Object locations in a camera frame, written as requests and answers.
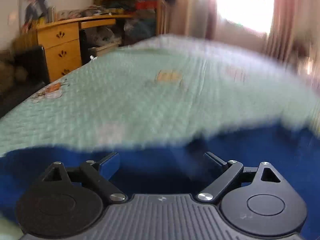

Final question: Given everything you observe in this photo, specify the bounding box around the blue knit sweater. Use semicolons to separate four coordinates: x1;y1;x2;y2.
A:
1;125;319;239

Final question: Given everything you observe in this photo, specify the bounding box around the pink window curtain left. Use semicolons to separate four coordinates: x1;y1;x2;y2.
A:
169;0;217;40

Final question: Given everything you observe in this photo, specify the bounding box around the pilot child portrait photo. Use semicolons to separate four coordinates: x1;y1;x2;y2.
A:
20;0;55;31

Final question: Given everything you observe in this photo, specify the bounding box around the green quilted bee bedspread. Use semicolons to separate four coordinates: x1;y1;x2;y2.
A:
1;35;319;154

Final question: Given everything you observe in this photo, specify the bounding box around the white plastic storage bin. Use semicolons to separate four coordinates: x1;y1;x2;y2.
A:
88;42;119;57

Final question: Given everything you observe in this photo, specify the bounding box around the pink window curtain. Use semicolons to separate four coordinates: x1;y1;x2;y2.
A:
265;0;319;62
169;0;217;40

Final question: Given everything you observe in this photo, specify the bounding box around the wooden bookshelf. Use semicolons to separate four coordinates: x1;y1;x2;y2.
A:
93;0;167;36

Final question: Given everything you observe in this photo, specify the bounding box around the pink window curtain right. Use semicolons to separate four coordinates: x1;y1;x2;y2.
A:
265;0;319;62

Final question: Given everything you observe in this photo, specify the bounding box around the wooden desk with drawers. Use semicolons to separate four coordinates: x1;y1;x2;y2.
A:
36;14;133;82

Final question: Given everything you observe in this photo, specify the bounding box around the black chair with brown coat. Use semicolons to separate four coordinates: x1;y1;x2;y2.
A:
1;46;50;102

